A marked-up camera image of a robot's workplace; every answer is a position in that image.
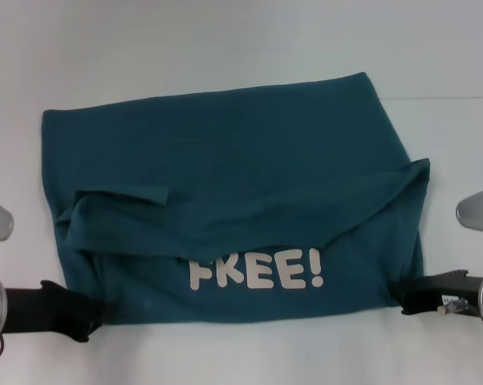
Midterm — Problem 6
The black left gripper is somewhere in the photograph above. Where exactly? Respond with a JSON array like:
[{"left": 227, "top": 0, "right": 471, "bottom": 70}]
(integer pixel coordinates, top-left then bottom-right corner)
[{"left": 2, "top": 279, "right": 117, "bottom": 344}]

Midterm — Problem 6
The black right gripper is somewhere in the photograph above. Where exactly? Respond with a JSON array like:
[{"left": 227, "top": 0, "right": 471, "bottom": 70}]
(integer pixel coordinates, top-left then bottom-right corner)
[{"left": 393, "top": 268, "right": 483, "bottom": 318}]

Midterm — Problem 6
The teal blue shirt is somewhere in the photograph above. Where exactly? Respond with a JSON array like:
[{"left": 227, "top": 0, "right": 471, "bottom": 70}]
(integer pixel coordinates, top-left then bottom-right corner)
[{"left": 40, "top": 71, "right": 432, "bottom": 326}]

